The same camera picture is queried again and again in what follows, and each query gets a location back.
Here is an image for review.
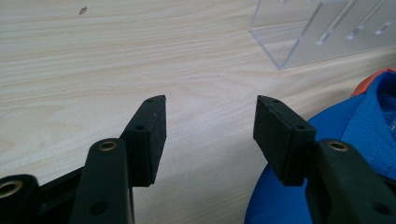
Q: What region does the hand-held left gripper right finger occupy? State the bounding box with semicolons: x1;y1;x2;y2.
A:
252;94;396;224

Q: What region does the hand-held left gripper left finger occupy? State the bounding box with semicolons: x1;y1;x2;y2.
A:
68;94;167;224

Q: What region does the clear acrylic rack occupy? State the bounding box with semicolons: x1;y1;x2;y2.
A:
249;0;396;70

